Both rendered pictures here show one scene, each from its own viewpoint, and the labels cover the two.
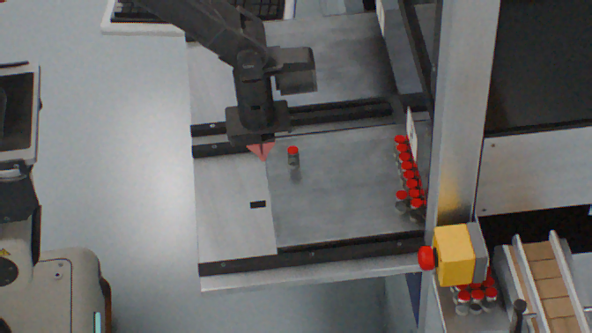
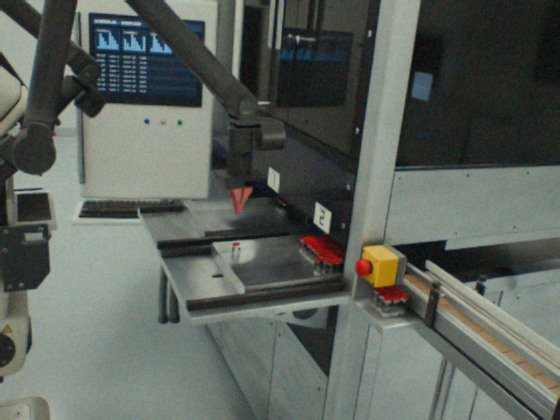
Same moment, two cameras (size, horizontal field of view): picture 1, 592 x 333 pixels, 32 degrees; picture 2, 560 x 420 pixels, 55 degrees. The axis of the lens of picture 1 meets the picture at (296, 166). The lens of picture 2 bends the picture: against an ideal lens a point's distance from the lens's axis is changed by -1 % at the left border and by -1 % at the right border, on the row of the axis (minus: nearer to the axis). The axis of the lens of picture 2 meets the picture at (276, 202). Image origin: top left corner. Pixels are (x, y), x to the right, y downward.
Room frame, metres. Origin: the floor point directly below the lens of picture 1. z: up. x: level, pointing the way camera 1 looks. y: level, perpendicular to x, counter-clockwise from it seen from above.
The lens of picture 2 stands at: (0.01, 0.40, 1.52)
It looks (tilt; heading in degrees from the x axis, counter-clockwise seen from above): 19 degrees down; 339
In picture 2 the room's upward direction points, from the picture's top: 5 degrees clockwise
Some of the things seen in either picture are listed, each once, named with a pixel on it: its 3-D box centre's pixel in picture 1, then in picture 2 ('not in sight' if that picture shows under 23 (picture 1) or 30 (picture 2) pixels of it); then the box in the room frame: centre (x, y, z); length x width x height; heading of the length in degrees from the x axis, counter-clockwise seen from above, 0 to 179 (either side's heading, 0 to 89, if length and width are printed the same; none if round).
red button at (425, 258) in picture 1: (429, 257); (364, 267); (0.99, -0.20, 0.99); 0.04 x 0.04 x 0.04; 3
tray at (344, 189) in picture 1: (360, 186); (286, 262); (1.23, -0.12, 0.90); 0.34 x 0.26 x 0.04; 94
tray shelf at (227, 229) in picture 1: (313, 134); (241, 248); (1.40, -0.04, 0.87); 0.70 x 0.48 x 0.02; 3
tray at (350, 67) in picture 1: (336, 62); (244, 217); (1.57, -0.10, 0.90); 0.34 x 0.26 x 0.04; 93
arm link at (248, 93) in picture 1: (255, 81); (243, 138); (1.16, 0.05, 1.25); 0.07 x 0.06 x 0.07; 93
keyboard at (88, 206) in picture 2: (198, 1); (138, 208); (1.90, 0.20, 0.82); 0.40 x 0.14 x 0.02; 82
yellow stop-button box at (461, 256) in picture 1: (457, 255); (381, 265); (0.99, -0.25, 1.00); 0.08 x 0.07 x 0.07; 93
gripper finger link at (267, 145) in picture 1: (253, 140); (233, 195); (1.16, 0.07, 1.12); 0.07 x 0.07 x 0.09; 3
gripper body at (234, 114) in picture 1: (256, 109); (239, 165); (1.16, 0.06, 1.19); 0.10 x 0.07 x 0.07; 93
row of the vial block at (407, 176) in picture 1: (407, 177); (316, 256); (1.24, -0.20, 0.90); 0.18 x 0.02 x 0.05; 4
